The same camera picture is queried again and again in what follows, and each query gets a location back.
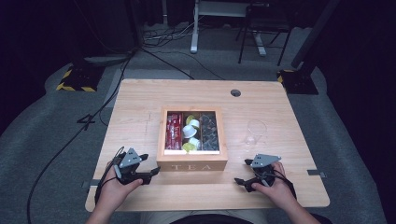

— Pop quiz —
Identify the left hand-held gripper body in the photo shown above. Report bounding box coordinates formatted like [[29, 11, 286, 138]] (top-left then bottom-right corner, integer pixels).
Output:
[[113, 147, 153, 187]]

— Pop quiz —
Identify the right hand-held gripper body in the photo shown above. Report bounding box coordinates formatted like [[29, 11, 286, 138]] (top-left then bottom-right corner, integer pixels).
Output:
[[244, 153, 282, 193]]

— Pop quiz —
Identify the person's right hand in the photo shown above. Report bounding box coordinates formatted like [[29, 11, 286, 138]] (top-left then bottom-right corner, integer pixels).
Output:
[[250, 161, 297, 213]]

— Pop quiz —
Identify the person's left hand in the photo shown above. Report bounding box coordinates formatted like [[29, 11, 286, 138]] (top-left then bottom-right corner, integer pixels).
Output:
[[98, 161, 144, 213]]

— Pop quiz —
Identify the clear plastic cup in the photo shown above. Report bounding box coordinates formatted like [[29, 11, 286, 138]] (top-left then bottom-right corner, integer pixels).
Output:
[[244, 119, 268, 147]]

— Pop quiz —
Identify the wooden tea box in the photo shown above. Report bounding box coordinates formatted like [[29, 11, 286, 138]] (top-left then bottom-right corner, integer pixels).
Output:
[[155, 105, 229, 173]]

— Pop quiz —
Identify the stack of red packets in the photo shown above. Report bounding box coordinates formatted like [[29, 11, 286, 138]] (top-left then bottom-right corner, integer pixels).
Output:
[[164, 112, 184, 151]]

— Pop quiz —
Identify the grey tape piece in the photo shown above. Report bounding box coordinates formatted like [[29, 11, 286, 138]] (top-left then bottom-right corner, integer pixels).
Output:
[[306, 169, 328, 179], [81, 178, 103, 189]]

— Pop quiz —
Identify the pile of dark tea bags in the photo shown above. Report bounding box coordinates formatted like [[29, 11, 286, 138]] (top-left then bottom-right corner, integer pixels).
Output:
[[199, 113, 219, 151]]

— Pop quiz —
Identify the striped black stand base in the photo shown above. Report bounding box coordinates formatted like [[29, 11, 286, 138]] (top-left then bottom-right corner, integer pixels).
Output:
[[55, 63, 106, 93], [276, 68, 319, 95]]

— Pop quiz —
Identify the dark upright stand pole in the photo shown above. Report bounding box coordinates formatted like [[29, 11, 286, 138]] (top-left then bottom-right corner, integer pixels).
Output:
[[123, 0, 146, 54]]

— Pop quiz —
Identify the black slanted stand pole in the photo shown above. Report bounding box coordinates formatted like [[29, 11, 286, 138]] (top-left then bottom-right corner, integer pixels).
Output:
[[290, 0, 342, 70]]

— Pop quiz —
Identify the black chair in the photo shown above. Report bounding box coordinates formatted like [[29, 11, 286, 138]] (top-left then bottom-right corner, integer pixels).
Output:
[[234, 2, 295, 67]]

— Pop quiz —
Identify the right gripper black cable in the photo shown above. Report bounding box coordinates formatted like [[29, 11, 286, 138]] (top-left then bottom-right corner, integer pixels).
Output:
[[269, 169, 297, 200]]

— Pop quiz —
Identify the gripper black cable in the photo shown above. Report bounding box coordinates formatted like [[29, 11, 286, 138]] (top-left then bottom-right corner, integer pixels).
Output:
[[94, 146, 126, 203], [269, 169, 297, 200]]

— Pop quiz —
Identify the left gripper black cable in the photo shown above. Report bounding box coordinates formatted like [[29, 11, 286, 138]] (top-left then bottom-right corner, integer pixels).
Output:
[[94, 146, 126, 203]]

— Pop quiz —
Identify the long black floor cable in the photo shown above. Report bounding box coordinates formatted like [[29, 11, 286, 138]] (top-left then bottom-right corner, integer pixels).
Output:
[[26, 49, 138, 224]]

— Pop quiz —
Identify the bundle of floor cables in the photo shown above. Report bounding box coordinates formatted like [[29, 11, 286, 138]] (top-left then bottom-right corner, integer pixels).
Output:
[[142, 18, 195, 49]]

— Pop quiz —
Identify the white desk frame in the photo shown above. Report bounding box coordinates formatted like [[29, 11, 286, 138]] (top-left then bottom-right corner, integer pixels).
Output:
[[190, 0, 268, 58]]

